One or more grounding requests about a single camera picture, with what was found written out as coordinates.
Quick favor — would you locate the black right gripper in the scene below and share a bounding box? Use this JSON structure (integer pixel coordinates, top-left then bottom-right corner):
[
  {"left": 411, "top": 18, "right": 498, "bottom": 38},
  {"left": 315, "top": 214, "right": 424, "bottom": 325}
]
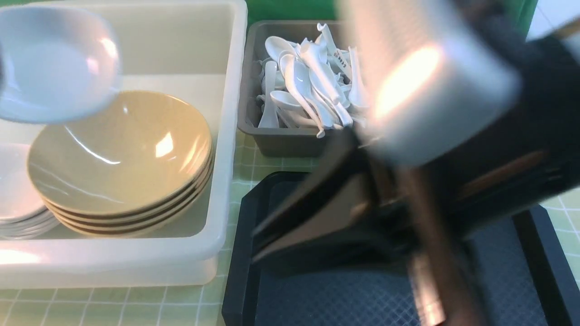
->
[{"left": 365, "top": 32, "right": 579, "bottom": 265}]

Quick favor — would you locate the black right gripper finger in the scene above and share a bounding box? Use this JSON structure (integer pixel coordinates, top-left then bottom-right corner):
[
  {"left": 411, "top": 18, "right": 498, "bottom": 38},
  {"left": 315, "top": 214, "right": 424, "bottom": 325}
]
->
[{"left": 254, "top": 129, "right": 377, "bottom": 239}]

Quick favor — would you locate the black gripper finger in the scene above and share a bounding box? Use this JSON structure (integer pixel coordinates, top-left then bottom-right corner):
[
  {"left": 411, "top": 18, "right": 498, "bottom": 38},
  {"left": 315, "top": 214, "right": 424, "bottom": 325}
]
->
[{"left": 252, "top": 200, "right": 399, "bottom": 272}]

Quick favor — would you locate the tan noodle bowl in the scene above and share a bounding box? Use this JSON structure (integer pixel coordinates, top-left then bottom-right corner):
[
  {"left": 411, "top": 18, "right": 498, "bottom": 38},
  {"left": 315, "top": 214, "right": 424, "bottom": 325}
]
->
[{"left": 27, "top": 91, "right": 212, "bottom": 215}]

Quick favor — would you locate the white square dish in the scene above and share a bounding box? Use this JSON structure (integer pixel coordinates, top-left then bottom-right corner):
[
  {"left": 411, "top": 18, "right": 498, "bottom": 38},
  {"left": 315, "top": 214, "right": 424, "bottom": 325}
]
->
[{"left": 0, "top": 5, "right": 122, "bottom": 125}]

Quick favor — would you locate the white ceramic soup spoon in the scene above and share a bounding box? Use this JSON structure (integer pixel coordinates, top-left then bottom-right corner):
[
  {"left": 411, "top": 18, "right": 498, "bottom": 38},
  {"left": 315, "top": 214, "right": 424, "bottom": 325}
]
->
[{"left": 299, "top": 38, "right": 353, "bottom": 127}]

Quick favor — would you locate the pile of white spoons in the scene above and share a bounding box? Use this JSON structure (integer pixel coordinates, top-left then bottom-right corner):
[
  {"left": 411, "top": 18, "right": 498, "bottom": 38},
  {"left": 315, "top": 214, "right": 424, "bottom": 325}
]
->
[{"left": 256, "top": 23, "right": 367, "bottom": 139}]

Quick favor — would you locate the grey plastic spoon bin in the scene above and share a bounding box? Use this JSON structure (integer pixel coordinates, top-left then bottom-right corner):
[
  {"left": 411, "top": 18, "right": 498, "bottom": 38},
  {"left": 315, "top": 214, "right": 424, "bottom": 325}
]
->
[{"left": 238, "top": 20, "right": 354, "bottom": 157}]

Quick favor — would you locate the black plastic serving tray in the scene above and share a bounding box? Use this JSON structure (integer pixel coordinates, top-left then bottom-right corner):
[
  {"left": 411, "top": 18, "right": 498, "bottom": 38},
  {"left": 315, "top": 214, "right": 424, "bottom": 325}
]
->
[{"left": 222, "top": 172, "right": 580, "bottom": 326}]

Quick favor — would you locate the green checkered tablecloth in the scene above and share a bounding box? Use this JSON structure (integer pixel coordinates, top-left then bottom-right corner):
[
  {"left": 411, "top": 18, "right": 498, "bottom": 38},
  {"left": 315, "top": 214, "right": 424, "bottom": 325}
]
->
[{"left": 0, "top": 127, "right": 580, "bottom": 326}]

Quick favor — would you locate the large white plastic tub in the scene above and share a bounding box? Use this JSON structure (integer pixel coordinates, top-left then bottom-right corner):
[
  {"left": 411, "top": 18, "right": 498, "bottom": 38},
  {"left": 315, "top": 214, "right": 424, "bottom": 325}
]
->
[{"left": 0, "top": 0, "right": 247, "bottom": 289}]

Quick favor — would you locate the stack of white plates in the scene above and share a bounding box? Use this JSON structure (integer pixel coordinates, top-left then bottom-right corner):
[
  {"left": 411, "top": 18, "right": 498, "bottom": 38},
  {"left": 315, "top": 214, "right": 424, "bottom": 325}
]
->
[{"left": 0, "top": 143, "right": 60, "bottom": 240}]

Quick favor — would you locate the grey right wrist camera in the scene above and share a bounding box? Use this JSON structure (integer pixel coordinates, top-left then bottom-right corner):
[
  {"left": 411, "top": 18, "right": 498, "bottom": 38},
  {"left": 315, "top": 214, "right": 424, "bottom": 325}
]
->
[{"left": 337, "top": 0, "right": 522, "bottom": 166}]

